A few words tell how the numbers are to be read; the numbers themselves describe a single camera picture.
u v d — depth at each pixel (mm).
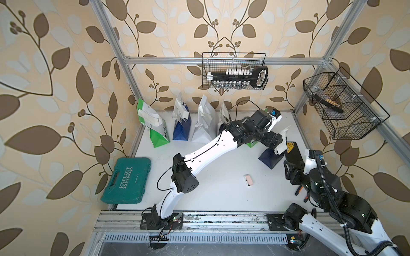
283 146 824
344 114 748
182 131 995
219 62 912
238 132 521
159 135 943
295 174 550
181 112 937
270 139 616
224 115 894
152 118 959
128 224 762
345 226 402
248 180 853
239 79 843
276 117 619
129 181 825
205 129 894
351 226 402
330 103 747
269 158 891
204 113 958
